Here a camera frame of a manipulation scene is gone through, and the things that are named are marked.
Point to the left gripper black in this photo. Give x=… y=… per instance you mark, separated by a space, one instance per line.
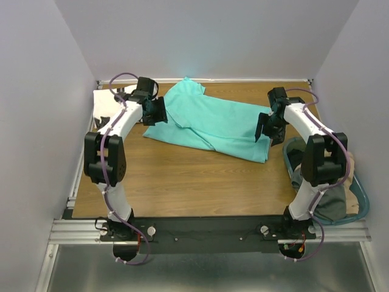
x=161 y=116

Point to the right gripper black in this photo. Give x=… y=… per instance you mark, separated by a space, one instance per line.
x=278 y=136

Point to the teal t shirt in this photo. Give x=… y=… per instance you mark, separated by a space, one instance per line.
x=196 y=120

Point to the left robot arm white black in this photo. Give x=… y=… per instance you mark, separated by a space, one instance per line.
x=104 y=153

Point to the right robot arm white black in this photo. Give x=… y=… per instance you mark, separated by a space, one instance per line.
x=325 y=162

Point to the teal plastic laundry basket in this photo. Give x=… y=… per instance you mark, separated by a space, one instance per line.
x=357 y=202

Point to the folded white printed t shirt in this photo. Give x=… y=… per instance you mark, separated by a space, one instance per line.
x=105 y=107

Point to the grey t shirt in basket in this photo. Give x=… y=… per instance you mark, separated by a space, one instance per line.
x=330 y=207

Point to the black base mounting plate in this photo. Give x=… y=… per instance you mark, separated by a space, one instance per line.
x=266 y=235

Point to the aluminium back rail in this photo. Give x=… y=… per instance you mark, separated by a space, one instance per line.
x=209 y=80

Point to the aluminium rail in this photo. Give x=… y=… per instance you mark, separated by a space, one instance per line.
x=76 y=182
x=209 y=80
x=85 y=232

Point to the aluminium left side rail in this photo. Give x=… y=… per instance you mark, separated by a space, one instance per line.
x=76 y=182

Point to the aluminium front rail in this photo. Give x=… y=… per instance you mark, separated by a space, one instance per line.
x=85 y=232

